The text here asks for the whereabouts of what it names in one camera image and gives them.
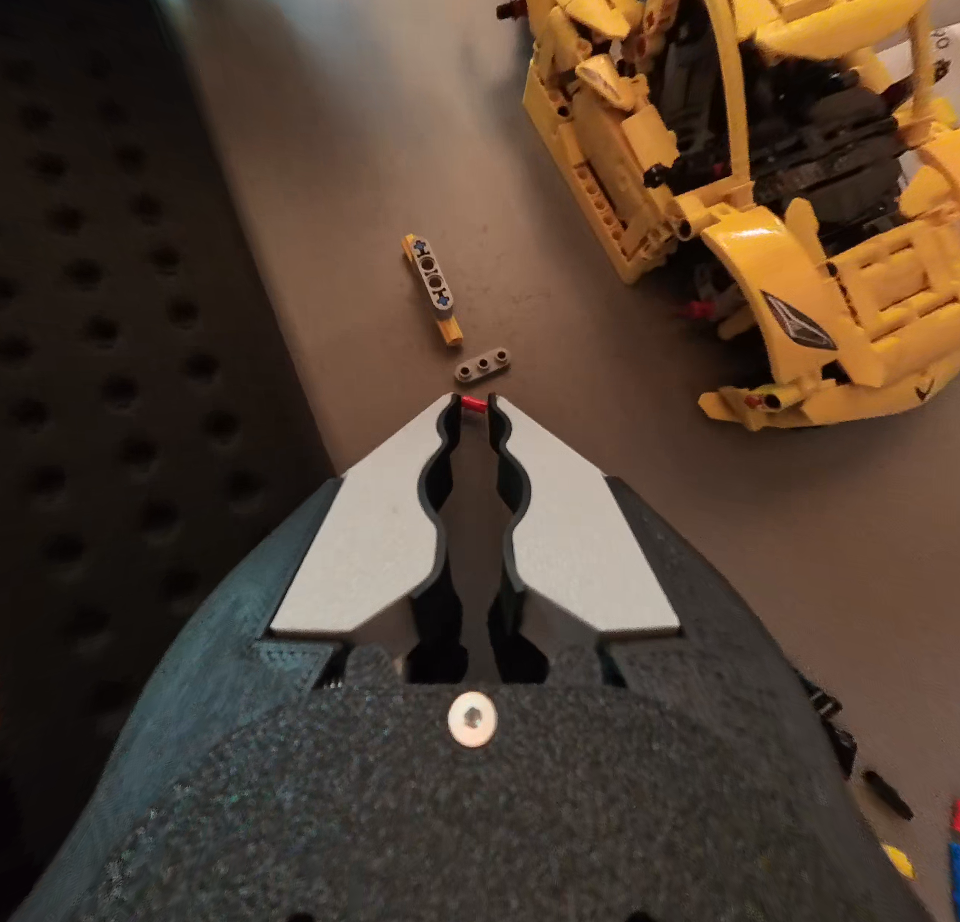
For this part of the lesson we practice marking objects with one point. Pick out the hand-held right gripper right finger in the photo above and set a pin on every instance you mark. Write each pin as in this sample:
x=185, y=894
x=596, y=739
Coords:
x=592, y=554

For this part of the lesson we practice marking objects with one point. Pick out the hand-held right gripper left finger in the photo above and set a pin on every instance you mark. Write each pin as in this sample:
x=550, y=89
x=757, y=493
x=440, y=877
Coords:
x=360, y=547

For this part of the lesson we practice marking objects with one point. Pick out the red pin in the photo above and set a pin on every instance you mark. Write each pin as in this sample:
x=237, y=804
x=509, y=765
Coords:
x=474, y=404

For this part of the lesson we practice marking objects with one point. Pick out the grey perforated beam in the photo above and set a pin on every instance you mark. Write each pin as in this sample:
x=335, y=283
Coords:
x=432, y=273

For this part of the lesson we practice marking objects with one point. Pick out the yellow brick toy car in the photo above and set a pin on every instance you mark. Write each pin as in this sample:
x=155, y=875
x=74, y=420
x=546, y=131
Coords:
x=787, y=262

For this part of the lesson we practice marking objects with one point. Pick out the grey desk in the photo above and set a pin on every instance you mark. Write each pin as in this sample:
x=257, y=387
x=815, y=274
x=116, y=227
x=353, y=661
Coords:
x=375, y=149

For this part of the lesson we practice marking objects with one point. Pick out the short grey three-hole beam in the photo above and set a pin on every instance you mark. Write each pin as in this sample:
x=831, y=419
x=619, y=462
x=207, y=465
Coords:
x=482, y=365

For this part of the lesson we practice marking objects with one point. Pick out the dark perforated panel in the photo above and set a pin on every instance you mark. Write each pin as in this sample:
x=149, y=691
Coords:
x=112, y=337

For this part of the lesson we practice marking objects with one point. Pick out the pile of red black pins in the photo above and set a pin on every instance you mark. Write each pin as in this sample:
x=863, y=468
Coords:
x=885, y=791

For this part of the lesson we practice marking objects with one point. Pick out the building instruction booklet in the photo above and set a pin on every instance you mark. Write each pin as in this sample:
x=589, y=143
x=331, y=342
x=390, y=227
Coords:
x=941, y=59

